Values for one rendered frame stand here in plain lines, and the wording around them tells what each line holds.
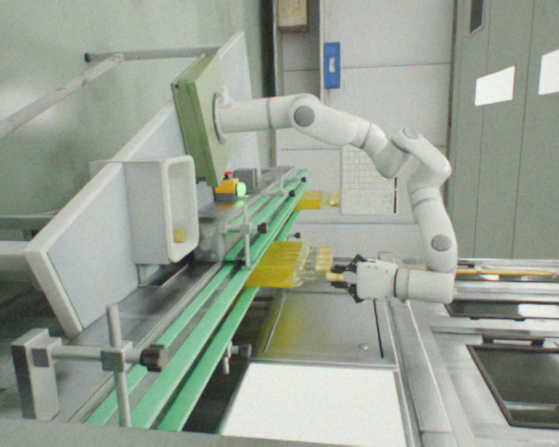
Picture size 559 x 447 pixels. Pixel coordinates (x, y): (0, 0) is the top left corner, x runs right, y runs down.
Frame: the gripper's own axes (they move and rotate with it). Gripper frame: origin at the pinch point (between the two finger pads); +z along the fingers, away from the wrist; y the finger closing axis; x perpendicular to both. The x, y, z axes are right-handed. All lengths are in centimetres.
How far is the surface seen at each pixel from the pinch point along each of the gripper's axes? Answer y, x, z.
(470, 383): -16.9, 12.3, -33.4
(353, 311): -12.8, -7.5, -2.2
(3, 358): -15, 45, 73
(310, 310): -12.9, -4.1, 9.6
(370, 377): -12.4, 25.2, -14.1
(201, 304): 3.8, 37.1, 18.6
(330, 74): 109, -504, 158
